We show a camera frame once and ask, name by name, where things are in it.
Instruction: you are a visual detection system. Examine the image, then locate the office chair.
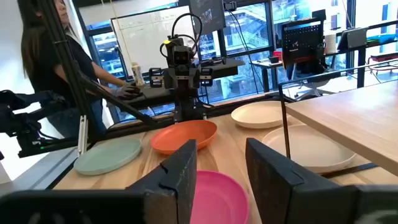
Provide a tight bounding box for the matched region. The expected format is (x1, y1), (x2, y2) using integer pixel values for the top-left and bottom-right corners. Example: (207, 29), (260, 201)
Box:
(284, 60), (338, 101)

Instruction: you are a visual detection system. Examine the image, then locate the black computer monitor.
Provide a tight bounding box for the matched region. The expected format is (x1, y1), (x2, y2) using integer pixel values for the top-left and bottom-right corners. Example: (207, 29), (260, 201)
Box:
(188, 0), (227, 35)

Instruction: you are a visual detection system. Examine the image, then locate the person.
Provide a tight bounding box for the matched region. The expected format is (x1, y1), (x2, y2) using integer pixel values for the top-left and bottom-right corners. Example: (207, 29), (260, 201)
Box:
(17, 0), (144, 139)

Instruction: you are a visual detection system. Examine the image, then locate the dish rack with plates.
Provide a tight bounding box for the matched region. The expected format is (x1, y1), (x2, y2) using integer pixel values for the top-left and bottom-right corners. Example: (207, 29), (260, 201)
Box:
(277, 58), (398, 180)

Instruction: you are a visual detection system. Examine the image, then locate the white paper roll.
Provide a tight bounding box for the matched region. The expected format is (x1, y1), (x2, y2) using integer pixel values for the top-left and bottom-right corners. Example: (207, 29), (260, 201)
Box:
(324, 32), (338, 55)

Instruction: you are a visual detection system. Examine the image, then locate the orange plate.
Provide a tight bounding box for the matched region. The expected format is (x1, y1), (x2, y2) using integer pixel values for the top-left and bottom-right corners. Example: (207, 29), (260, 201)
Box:
(150, 119), (218, 156)

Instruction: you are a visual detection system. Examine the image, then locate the black pegboard panel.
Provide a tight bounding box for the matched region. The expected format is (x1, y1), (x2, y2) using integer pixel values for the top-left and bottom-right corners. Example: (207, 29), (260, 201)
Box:
(280, 17), (326, 68)

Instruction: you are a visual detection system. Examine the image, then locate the black high desk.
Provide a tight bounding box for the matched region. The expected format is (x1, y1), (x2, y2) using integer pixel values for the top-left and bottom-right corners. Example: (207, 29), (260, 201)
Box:
(323, 19), (398, 90)

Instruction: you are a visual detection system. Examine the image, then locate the pink plate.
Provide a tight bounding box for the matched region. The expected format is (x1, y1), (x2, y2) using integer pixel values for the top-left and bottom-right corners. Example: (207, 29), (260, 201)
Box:
(189, 170), (250, 224)

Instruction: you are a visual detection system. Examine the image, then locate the cream plate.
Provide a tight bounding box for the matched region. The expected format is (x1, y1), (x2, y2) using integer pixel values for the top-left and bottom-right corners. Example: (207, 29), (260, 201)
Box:
(261, 123), (358, 174)
(230, 100), (290, 130)

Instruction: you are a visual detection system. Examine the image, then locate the person's hand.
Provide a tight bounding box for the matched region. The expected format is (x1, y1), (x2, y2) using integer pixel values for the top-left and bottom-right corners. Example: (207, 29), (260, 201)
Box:
(112, 81), (143, 101)

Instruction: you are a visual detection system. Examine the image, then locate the black aluminium rig frame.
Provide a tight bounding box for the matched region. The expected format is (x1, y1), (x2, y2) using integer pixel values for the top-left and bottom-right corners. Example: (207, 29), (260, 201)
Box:
(37, 0), (296, 190)

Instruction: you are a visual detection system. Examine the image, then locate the grey tilted panel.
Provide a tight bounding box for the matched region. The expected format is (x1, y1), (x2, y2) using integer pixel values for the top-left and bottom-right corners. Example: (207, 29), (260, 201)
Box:
(336, 27), (370, 51)

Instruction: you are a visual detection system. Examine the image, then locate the whiteboard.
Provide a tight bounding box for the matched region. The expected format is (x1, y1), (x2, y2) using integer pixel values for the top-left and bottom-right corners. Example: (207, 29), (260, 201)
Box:
(111, 5), (200, 77)

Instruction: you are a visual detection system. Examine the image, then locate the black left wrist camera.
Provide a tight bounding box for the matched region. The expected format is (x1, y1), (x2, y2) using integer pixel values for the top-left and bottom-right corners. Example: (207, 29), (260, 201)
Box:
(172, 45), (191, 67)

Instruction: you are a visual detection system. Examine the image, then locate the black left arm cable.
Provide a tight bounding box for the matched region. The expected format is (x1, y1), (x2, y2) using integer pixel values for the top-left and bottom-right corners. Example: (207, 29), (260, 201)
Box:
(160, 12), (203, 60)

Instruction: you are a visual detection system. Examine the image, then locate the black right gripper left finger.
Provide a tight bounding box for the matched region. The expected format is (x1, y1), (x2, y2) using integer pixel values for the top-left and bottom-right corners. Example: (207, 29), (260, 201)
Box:
(126, 139), (199, 224)

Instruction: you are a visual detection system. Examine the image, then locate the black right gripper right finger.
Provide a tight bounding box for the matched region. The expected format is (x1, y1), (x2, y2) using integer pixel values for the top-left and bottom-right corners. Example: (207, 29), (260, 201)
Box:
(244, 138), (358, 224)

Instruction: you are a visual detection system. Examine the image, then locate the mint green plate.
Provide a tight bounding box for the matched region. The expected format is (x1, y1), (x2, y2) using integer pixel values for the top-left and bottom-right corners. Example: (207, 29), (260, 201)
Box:
(73, 136), (142, 176)

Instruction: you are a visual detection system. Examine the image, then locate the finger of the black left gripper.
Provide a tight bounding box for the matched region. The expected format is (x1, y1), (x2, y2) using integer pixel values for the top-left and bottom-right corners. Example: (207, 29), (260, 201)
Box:
(148, 67), (165, 88)
(200, 67), (215, 88)

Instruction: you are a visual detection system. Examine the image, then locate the silver metal bracket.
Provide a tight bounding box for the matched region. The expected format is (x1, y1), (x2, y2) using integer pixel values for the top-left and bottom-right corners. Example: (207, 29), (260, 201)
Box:
(77, 114), (90, 156)

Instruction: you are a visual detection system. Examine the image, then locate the grey desk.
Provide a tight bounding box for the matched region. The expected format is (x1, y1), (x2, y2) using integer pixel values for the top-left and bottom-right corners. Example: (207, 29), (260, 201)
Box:
(123, 58), (246, 110)

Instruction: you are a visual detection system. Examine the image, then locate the small dark table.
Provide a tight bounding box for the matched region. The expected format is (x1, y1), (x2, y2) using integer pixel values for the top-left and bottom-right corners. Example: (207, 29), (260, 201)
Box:
(249, 57), (284, 93)

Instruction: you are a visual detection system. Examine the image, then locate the large glass window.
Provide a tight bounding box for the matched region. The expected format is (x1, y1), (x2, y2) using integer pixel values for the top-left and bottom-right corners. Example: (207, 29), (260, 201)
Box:
(77, 0), (398, 105)

